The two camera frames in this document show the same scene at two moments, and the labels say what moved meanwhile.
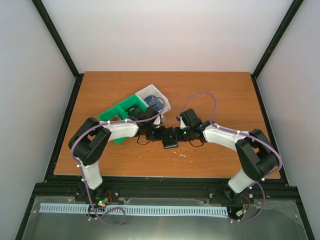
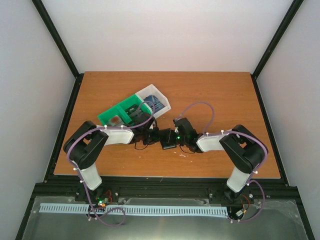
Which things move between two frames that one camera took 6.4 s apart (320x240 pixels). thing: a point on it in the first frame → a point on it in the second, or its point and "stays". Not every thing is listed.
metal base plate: (280, 219) stays
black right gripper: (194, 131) → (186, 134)
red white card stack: (115, 118) stays
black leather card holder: (170, 139) stays
